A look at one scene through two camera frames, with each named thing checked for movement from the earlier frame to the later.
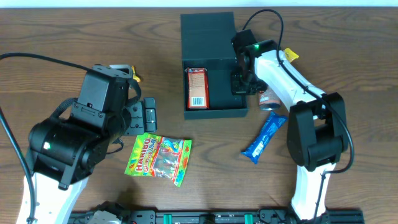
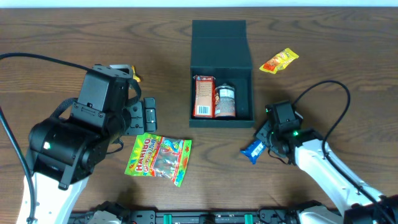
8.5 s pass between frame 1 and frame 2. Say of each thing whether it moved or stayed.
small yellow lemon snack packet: stayed
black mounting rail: stayed
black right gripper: moved
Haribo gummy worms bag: stayed
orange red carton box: moved
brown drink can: moved
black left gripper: stayed
